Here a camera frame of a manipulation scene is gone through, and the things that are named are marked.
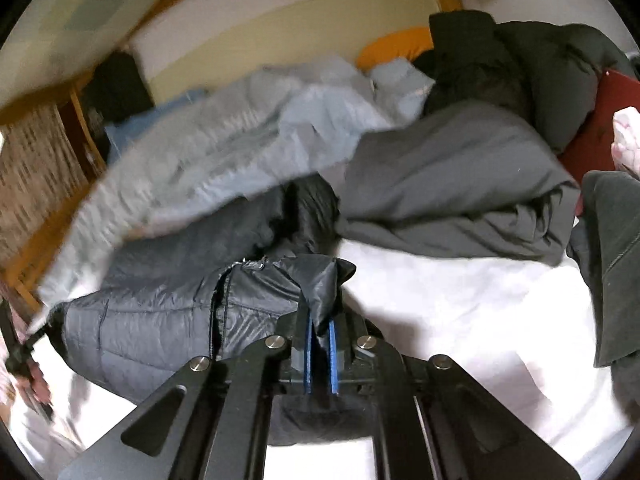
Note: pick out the beige patterned curtain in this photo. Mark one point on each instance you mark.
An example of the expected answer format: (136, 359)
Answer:
(35, 175)

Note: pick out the white bed sheet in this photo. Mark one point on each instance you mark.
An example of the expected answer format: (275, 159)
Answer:
(475, 310)

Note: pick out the dark red cloth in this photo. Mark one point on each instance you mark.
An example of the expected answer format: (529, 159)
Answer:
(595, 130)

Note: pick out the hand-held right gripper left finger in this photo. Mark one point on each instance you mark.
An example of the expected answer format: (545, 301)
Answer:
(307, 355)

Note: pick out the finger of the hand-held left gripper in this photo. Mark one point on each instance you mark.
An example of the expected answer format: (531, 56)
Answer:
(20, 355)

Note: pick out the orange pillow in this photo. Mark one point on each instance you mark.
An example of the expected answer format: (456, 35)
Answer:
(395, 45)

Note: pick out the black coat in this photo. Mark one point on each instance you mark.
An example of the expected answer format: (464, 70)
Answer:
(525, 70)

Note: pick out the white pink-patterned cloth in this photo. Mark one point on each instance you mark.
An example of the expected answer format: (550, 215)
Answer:
(627, 140)

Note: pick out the light blue duvet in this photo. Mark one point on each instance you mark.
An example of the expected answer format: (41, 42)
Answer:
(225, 140)

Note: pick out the grey denim garment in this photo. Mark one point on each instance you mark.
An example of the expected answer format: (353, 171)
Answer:
(615, 260)

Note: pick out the blue pillow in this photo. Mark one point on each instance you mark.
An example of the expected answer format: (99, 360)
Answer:
(130, 130)

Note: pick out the black hanging garment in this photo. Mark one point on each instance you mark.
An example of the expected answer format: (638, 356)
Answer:
(117, 85)

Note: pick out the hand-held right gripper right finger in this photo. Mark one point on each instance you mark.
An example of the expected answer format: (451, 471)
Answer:
(332, 355)

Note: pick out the grey folded jacket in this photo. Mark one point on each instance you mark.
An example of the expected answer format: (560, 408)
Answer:
(450, 175)

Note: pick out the dark quilted puffer jacket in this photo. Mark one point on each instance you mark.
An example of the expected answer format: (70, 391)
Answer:
(165, 320)

